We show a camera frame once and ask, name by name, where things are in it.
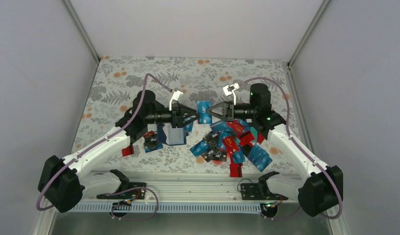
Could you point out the blue card pile left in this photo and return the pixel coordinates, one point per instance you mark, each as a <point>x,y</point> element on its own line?
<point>199,148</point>

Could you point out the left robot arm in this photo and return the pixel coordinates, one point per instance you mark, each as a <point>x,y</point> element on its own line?
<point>65,181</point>

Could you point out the red card left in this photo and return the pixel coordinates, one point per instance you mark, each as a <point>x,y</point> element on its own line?
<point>128,151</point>

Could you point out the aluminium rail frame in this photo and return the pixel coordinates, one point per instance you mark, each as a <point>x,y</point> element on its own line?
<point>167,187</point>

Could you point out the red card pile bottom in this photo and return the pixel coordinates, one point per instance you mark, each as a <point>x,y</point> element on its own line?
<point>235,170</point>

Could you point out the black visa card left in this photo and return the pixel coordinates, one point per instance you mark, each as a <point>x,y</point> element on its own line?
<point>150,138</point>

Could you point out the red card pile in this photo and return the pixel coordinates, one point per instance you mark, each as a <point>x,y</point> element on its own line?
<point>235,170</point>
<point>248,139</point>

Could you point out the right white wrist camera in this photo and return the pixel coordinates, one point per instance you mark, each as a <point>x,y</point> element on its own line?
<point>229,90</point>

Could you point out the blue slotted cable duct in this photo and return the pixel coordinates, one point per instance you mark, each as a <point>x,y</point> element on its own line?
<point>168,207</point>

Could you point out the blue card pile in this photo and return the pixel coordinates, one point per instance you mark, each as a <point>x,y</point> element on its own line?
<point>238,157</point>
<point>259,157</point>
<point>199,148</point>

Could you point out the floral patterned table mat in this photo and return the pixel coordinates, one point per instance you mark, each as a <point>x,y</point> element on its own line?
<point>119,79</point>

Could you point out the red card pile right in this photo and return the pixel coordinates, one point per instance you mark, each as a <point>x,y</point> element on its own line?
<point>248,139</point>

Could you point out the navy blue card holder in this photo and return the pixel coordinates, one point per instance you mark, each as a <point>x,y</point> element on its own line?
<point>170,136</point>

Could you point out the blue card under black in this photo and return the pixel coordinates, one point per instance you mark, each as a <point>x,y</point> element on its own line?
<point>150,148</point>

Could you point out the black visa card pile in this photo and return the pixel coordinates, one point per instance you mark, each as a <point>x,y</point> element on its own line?
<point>214,154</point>

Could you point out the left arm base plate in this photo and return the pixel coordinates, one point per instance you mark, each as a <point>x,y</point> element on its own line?
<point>129,195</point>

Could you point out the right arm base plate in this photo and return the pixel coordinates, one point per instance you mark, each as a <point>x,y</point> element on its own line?
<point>253,192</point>

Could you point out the blue card pile centre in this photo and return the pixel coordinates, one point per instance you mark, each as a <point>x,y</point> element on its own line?
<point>238,157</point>

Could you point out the blue card pile right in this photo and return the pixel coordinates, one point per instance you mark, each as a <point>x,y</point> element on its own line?
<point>259,157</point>

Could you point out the red vip card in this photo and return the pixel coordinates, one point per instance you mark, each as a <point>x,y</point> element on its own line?
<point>237,128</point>
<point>230,144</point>

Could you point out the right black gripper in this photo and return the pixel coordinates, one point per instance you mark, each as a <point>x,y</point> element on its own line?
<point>225,110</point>

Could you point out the lone blue credit card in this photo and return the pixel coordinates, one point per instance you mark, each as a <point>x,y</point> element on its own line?
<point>189,127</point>

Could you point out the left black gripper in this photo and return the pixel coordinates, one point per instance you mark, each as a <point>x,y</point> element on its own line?
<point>177,115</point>

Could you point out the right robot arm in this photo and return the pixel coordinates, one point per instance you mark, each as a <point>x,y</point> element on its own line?
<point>320,186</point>

